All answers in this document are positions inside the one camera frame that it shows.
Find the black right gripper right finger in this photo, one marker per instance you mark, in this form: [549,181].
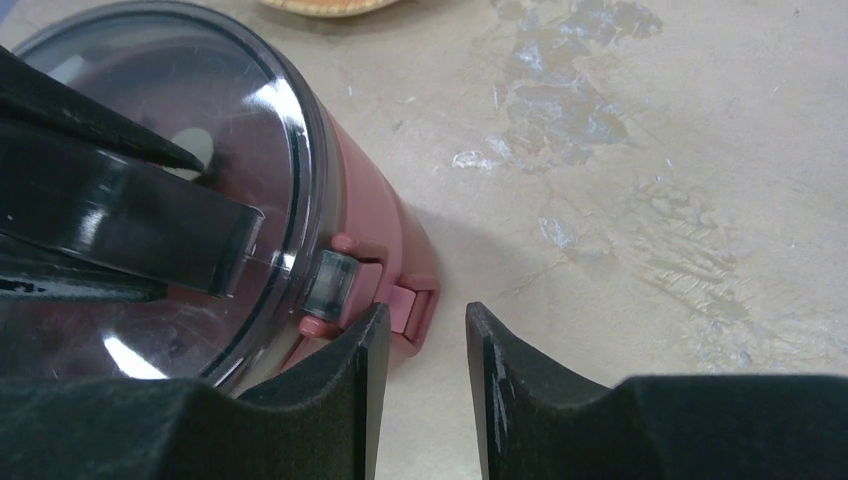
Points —
[537,419]

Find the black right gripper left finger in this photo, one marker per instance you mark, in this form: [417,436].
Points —
[320,419]

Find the dark red steel lunch pot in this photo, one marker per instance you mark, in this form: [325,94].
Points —
[416,292]

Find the glass lid with red clasp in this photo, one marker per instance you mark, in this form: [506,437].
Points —
[237,244]

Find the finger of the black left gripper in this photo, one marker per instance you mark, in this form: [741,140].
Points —
[35,99]
[30,273]

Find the woven bamboo basket tray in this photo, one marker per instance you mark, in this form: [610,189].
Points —
[328,8]

